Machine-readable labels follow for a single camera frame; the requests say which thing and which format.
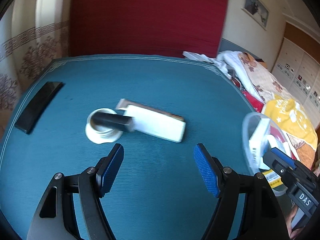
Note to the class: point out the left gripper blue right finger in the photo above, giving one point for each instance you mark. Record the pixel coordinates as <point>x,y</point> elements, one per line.
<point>210,170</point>

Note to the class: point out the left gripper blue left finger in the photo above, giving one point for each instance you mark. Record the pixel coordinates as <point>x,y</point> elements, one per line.
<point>108,169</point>

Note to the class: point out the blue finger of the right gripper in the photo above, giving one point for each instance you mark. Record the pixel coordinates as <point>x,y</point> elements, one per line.
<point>283,159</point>

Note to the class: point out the yellow ointment box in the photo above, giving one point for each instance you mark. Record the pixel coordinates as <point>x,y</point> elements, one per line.
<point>273,179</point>

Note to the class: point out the blue white medicine box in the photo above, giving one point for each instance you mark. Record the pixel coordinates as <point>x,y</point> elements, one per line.
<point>259,129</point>

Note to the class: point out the clear plastic bowl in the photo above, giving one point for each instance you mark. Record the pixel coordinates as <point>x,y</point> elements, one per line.
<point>277,139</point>

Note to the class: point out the white round jar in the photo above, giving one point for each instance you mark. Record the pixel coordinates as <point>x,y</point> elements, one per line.
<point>99,134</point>

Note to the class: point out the white rectangular bottle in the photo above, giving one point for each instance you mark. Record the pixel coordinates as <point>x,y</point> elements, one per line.
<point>156,124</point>

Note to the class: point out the beige cosmetic tube silver cap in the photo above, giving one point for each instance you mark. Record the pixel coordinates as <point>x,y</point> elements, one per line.
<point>124,103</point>

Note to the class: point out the person's right hand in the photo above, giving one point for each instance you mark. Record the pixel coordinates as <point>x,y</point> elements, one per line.
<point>291,219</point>

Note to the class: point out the yellow cartoon blanket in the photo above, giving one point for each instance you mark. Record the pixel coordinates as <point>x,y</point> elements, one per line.
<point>291,118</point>

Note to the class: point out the teal woven table mat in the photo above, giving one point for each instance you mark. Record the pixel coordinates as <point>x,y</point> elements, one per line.
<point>158,108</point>

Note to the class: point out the red bed sheet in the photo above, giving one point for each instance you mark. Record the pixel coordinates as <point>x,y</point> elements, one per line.
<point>256,104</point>

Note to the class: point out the floral white quilt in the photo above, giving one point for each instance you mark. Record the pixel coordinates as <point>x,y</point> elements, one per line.
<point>257,80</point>

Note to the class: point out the white wardrobe doors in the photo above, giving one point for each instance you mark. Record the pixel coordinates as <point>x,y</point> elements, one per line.
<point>298,72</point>

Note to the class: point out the black flat remote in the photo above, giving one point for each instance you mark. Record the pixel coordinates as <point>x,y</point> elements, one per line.
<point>36,106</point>

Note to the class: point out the crumpled white tissue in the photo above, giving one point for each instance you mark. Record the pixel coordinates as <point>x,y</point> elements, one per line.
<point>227,70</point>

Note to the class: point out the white bedside table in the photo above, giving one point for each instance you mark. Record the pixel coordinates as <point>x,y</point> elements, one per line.
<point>197,57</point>

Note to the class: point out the red upholstered headboard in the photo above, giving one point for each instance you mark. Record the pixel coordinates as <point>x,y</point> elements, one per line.
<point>151,27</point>

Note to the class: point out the patterned beige curtain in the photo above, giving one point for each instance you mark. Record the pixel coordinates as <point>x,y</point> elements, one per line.
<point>33,33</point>

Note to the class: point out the framed wall picture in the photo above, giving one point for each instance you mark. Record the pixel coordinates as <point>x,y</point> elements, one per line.
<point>256,10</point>

